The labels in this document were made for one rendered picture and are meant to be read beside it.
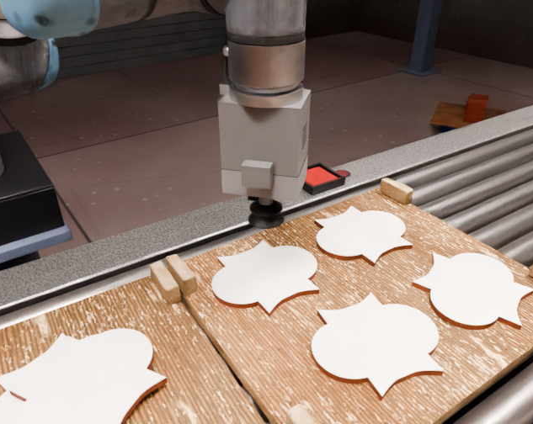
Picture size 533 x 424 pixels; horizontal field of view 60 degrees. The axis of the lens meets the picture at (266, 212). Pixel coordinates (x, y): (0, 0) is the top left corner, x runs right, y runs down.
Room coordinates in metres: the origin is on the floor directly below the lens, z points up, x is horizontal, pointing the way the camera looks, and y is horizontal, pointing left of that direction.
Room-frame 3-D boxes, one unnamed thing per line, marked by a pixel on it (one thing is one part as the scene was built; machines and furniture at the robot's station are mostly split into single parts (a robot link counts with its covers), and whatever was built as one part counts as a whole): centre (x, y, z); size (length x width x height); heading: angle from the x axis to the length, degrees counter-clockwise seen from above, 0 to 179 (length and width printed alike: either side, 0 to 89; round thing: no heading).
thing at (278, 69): (0.46, 0.00, 1.21); 0.08 x 0.08 x 0.05
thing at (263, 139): (0.45, 0.01, 1.13); 0.10 x 0.09 x 0.16; 166
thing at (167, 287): (0.43, 0.13, 0.95); 0.06 x 0.02 x 0.03; 32
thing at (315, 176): (0.76, -0.09, 0.92); 0.06 x 0.06 x 0.01; 33
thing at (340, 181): (0.76, -0.09, 0.92); 0.08 x 0.08 x 0.02; 33
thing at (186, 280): (0.45, 0.11, 0.95); 0.06 x 0.02 x 0.03; 34
